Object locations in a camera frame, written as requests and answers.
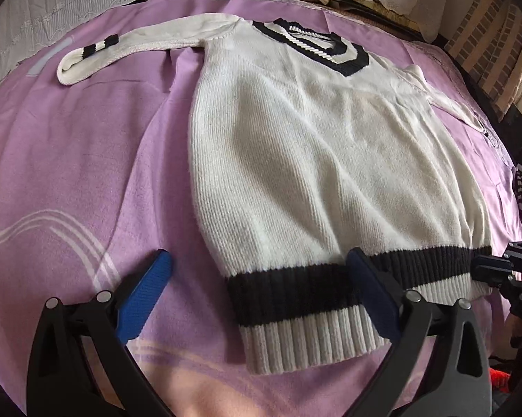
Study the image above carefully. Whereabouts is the white knit sweater black trim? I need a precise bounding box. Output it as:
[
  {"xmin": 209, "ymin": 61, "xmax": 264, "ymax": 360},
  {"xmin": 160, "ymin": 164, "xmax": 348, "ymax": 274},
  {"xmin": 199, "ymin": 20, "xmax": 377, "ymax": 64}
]
[{"xmin": 57, "ymin": 13, "xmax": 491, "ymax": 375}]

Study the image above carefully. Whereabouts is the purple bed sheet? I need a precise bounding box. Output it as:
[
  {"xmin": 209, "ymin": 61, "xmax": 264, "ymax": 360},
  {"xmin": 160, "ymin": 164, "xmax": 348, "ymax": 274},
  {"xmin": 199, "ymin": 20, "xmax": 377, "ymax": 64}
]
[{"xmin": 0, "ymin": 0, "xmax": 522, "ymax": 417}]

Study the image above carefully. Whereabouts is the brick pattern curtain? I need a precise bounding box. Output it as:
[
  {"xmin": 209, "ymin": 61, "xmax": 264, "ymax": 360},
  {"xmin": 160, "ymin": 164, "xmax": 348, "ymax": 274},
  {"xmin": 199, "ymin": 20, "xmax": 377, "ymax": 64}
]
[{"xmin": 446, "ymin": 0, "xmax": 522, "ymax": 120}]

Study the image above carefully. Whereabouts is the stacked bedding under lace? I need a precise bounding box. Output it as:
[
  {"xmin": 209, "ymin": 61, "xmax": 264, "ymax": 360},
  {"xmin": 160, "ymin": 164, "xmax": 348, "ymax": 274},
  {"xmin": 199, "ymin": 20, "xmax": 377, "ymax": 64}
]
[{"xmin": 300, "ymin": 0, "xmax": 419, "ymax": 32}]

